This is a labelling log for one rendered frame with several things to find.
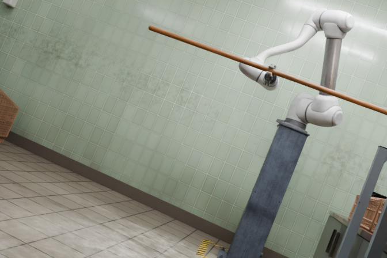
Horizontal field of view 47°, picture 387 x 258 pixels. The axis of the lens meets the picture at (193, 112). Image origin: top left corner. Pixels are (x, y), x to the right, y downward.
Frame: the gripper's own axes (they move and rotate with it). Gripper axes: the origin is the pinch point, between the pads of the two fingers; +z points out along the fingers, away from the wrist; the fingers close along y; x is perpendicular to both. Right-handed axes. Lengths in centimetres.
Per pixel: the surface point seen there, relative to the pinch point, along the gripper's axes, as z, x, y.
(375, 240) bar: 90, -63, 61
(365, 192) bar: 42, -64, 46
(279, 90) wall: -120, -2, -13
